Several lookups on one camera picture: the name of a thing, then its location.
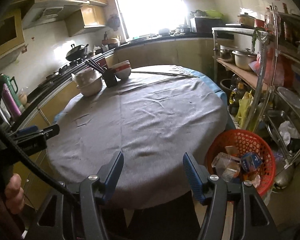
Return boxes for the range hood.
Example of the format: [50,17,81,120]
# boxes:
[9,0,108,30]

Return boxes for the black cable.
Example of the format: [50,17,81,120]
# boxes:
[0,114,81,205]

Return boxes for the red plastic trash basket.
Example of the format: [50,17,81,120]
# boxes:
[205,129,276,197]

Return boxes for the red white stacked bowls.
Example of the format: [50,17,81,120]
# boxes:
[111,60,132,80]

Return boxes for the person's left hand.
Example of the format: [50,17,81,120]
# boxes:
[5,173,25,215]

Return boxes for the blue white carton box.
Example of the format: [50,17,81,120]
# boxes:
[241,152,262,173]

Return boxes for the metal storage rack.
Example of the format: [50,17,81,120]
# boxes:
[212,4,300,170]

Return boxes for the steel pot on rack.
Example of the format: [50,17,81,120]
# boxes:
[232,48,257,72]

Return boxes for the green thermos jug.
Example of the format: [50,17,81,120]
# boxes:
[0,73,24,112]

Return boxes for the purple thermos bottle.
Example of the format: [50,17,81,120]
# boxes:
[2,83,21,121]

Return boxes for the grey tablecloth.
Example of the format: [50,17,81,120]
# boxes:
[47,73,228,209]

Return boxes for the yellow plastic bag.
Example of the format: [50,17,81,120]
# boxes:
[235,91,254,129]

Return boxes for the black chopstick holder cup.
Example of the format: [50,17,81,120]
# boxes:
[102,68,117,88]

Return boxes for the black wok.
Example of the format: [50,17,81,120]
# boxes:
[65,44,89,61]

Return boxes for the white covered bowl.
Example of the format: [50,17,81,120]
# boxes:
[71,67,103,97]

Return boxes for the microwave oven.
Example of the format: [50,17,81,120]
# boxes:
[190,17,225,34]

